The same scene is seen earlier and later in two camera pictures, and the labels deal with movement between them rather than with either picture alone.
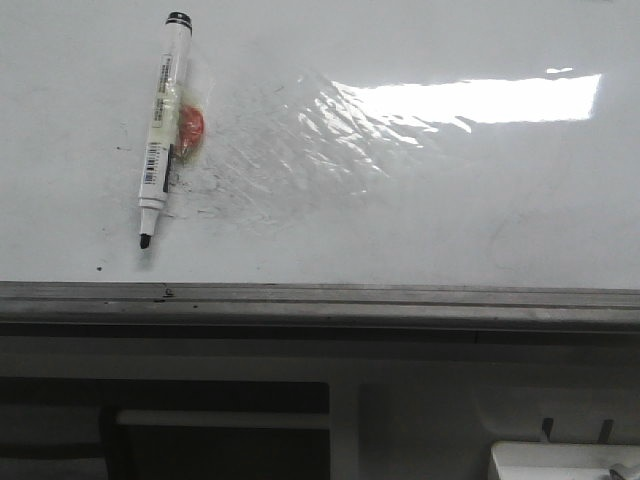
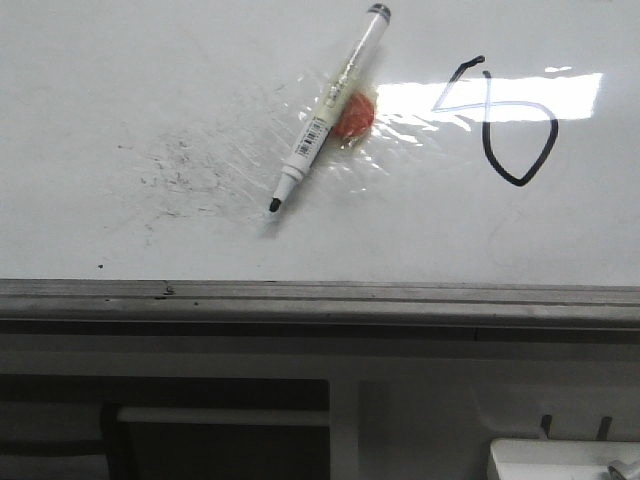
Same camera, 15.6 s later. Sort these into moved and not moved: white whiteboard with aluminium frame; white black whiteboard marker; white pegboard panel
Moved: white black whiteboard marker
Not moved: white whiteboard with aluminium frame; white pegboard panel
